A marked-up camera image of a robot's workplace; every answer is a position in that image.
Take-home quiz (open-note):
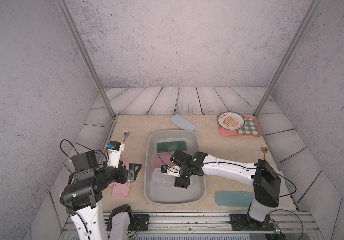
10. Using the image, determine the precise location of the pink pencil case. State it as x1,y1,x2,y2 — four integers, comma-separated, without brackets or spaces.
154,152,174,164
111,161,132,198
154,161,165,169

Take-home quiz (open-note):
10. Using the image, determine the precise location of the dark green pencil case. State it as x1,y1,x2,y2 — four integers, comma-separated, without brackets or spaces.
157,141,187,152

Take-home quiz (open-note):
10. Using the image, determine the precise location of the clear translucent pencil case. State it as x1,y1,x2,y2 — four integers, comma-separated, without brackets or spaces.
153,176,176,188

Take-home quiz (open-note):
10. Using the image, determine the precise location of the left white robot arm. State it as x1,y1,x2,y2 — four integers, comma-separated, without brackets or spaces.
59,163,142,240

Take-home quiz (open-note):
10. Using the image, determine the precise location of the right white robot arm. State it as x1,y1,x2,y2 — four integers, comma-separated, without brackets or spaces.
160,150,282,223

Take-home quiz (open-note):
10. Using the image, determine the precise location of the grey plastic storage box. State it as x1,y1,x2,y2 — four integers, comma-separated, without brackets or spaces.
144,130,207,207

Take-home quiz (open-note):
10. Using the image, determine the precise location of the light blue pencil case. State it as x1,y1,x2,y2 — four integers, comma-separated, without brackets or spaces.
170,115,196,132

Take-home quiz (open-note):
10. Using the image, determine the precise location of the teal pencil case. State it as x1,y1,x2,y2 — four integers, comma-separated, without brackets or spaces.
215,191,255,208

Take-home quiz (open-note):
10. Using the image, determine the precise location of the silver spoon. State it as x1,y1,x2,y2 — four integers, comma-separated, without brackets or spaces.
123,131,129,143

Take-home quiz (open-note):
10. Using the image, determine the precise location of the pink tray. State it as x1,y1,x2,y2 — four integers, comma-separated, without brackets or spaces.
219,115,262,137

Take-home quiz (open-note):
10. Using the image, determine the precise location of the round patterned plate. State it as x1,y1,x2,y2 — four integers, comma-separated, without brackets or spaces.
218,112,245,131

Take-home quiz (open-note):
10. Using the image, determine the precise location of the green checkered cloth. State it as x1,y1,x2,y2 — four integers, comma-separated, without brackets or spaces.
237,117,262,136

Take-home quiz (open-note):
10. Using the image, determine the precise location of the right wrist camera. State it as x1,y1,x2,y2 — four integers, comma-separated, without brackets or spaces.
160,165,180,177

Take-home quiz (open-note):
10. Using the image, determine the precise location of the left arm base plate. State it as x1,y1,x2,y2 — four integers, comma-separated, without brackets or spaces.
127,214,149,233

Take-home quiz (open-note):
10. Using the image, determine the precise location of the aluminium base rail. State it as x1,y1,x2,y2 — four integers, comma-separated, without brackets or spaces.
58,211,323,240

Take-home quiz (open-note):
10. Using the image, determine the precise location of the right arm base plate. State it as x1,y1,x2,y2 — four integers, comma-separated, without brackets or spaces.
229,214,276,231

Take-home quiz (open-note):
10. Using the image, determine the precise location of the gold spoon dark handle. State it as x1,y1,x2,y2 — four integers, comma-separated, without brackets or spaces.
261,146,268,160

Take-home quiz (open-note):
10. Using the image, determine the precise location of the left aluminium frame post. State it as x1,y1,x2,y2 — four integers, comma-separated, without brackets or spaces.
55,0,116,119

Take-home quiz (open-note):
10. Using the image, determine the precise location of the aluminium frame post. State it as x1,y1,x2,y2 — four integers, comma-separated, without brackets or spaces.
55,0,116,119
253,0,322,118

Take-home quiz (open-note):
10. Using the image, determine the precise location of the right aluminium frame post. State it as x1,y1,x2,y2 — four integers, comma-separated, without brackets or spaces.
253,0,322,118

